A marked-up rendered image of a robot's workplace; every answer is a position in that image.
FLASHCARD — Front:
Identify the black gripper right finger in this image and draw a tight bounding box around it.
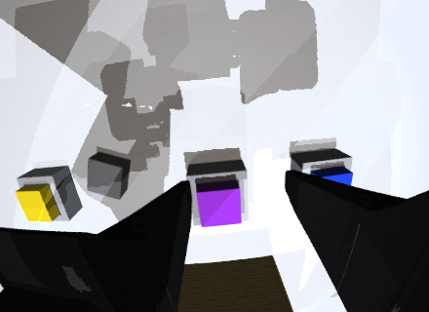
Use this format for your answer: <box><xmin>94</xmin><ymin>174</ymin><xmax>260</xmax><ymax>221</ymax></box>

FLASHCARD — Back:
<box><xmin>285</xmin><ymin>171</ymin><xmax>429</xmax><ymax>312</ymax></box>

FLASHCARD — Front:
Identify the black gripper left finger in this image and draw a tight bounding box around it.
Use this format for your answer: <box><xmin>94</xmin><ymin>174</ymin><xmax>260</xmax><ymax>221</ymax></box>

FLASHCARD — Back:
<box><xmin>0</xmin><ymin>179</ymin><xmax>192</xmax><ymax>312</ymax></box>

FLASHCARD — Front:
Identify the purple button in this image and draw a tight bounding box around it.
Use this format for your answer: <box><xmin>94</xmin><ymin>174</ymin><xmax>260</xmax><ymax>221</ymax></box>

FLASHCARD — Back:
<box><xmin>186</xmin><ymin>159</ymin><xmax>250</xmax><ymax>226</ymax></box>

